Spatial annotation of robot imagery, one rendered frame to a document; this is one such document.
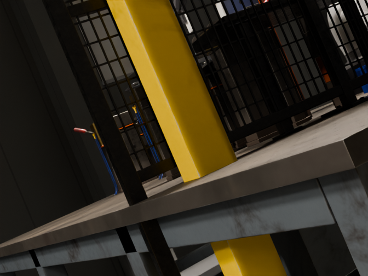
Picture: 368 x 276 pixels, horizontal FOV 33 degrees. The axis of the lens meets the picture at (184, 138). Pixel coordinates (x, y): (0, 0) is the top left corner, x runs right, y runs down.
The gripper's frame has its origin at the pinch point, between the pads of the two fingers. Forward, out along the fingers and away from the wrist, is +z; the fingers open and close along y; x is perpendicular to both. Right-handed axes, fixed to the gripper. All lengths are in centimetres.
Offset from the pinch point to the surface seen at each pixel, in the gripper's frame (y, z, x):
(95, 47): -35, -56, -234
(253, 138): 17, 42, 28
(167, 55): 49, 17, 68
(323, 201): 54, 51, 109
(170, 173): 40, 42, 17
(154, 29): 49, 11, 68
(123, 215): 67, 45, 52
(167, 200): 63, 44, 74
